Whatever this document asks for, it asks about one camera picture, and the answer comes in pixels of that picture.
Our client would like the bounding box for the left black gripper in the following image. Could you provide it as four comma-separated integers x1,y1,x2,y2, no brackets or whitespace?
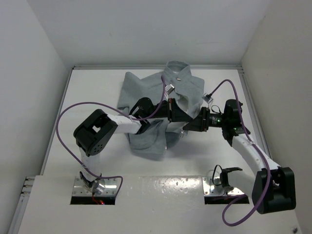
145,97,193,122

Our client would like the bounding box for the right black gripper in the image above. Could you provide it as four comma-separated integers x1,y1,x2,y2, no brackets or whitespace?
182,107,228,132

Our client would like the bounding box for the grey zip jacket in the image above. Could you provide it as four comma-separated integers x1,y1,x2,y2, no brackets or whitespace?
117,61,205,157

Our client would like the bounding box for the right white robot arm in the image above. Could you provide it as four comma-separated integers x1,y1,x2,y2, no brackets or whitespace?
183,99,296,214

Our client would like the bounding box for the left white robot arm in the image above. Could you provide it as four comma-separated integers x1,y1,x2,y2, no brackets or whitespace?
74,97,193,189

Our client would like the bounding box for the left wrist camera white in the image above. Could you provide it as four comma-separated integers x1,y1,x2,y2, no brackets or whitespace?
165,84,175,95

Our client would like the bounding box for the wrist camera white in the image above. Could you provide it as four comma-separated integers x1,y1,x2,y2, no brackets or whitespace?
202,93,213,104
165,84,175,95

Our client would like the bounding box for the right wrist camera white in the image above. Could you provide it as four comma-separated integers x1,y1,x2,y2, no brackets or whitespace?
202,93,213,104

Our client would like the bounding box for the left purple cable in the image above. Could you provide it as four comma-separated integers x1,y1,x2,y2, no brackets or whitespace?
55,75,171,195

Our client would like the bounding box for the purple cable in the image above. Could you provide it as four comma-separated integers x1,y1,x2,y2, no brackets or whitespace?
55,75,171,195
209,79,272,225

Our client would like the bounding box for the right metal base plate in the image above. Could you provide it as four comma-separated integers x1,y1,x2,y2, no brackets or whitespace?
202,177,244,197

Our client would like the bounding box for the metal base plate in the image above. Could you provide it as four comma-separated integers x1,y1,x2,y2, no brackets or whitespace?
72,177,119,197
202,177,244,197

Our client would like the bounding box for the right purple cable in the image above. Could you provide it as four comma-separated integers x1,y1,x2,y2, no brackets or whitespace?
209,79,272,225

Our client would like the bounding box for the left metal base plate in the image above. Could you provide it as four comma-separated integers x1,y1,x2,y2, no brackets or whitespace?
72,177,119,197

